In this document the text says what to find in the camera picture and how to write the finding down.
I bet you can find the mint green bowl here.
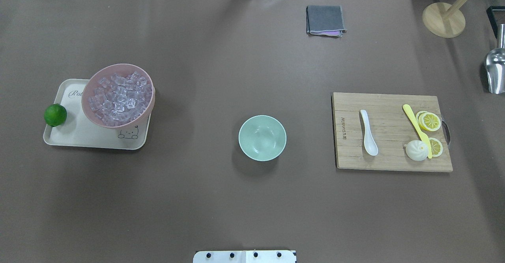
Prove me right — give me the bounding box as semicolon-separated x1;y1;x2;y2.
238;115;287;161

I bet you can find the white ceramic spoon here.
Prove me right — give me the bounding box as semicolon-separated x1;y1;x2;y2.
359;109;379;156

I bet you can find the pink bowl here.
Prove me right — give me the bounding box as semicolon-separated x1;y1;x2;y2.
81;63;155;129

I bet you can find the pile of clear ice cubes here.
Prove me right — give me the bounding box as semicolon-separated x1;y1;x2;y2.
88;71;153;123

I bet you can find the metal ice scoop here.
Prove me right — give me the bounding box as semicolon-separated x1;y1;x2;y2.
485;24;505;94

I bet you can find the wooden cutting board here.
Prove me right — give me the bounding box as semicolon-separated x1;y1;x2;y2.
332;92;453;172

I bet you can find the grey folded cloth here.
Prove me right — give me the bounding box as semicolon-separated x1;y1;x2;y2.
305;5;347;38

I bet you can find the yellow plastic knife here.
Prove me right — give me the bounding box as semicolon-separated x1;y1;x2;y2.
402;103;433;159

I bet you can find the white steamed bun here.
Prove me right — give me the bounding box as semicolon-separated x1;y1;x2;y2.
404;140;429;161

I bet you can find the cream rabbit serving tray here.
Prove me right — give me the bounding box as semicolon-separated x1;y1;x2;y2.
43;78;150;150

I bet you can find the upper lemon slice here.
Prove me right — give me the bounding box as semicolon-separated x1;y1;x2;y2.
415;111;441;132

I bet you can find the lemon slice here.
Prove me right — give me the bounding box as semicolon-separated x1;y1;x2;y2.
428;137;443;158
415;111;441;132

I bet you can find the lower lemon slice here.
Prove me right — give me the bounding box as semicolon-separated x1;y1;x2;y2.
428;137;443;158

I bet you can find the green lime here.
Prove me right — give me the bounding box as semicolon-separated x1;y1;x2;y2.
43;103;68;127

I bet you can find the wooden mug tree stand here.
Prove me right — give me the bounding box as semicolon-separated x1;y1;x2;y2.
422;0;468;38

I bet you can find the dark tray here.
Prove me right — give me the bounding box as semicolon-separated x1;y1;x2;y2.
486;6;505;38

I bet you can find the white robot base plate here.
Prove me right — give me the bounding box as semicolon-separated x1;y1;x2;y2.
193;249;297;263

